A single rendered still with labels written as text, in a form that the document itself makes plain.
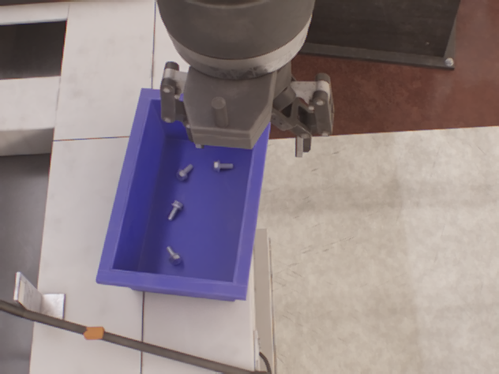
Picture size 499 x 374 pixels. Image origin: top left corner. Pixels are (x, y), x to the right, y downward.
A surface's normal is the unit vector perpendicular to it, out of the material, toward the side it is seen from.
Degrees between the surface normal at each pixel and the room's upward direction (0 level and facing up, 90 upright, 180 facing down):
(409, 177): 0
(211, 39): 90
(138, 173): 85
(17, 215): 0
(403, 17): 90
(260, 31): 90
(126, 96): 0
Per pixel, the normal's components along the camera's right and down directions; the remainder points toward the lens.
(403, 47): -0.15, 0.88
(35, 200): -0.04, -0.46
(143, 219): 0.98, 0.05
